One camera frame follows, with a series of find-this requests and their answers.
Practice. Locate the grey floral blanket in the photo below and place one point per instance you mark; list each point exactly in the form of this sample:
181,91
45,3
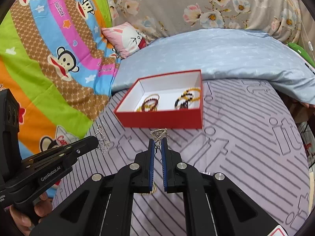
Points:
285,20

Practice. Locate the grey striped bed sheet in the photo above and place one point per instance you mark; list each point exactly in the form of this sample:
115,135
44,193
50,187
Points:
248,134

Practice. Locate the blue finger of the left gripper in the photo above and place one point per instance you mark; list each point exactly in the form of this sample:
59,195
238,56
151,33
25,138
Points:
63,156

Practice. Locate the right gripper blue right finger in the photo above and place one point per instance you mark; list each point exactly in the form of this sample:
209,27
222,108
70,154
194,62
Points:
213,204

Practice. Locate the colorful monkey cartoon quilt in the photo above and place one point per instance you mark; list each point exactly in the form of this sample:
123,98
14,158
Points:
59,67

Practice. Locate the thin gold bangle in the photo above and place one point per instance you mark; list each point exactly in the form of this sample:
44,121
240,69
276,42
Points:
152,97

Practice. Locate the light blue pillow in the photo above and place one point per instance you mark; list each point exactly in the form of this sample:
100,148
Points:
219,54

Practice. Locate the pink bunny pillow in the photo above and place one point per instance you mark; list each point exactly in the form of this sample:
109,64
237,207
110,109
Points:
125,38

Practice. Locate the green object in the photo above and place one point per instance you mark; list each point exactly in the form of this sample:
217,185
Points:
302,52

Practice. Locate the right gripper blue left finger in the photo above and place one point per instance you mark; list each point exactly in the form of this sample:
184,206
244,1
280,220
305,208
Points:
102,205

